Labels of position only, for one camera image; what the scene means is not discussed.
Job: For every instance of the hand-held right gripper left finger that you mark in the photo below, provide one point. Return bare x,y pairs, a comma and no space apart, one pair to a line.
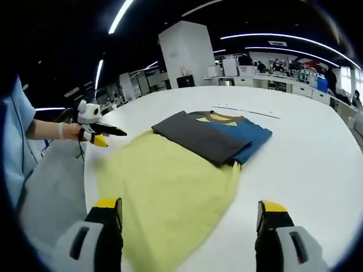
90,246

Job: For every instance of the blue storage bin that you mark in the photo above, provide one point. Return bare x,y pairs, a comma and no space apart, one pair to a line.
322,83

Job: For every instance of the hanging badge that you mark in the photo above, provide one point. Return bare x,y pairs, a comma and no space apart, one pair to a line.
45,145

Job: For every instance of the row of white cabinets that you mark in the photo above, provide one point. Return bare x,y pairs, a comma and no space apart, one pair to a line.
283,85

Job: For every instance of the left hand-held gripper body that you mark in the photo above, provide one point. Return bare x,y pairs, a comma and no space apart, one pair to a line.
89,113

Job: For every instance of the white storage crate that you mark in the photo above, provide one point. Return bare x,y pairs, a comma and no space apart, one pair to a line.
245,71

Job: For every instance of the yellow garment with coloured sleeves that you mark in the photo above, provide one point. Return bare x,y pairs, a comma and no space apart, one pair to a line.
158,184

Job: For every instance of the grey mesh office chair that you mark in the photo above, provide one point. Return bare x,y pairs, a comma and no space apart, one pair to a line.
54,192

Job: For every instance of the ceiling air vent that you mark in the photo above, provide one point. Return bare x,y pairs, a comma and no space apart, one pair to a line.
277,43

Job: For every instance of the black box-shaped appliance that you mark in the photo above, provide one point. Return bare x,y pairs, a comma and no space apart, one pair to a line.
186,81

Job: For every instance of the ceiling light strip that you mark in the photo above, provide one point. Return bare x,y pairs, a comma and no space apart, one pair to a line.
120,15
99,73
51,108
255,35
261,48

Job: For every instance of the person's left hand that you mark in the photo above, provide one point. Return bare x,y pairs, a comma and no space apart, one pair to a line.
72,131

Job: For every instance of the white template board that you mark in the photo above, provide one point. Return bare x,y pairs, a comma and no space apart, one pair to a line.
255,113

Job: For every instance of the person in blue coat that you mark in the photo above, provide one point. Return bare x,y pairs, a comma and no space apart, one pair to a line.
14,158

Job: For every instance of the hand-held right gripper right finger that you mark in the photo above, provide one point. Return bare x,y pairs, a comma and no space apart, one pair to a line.
280,243

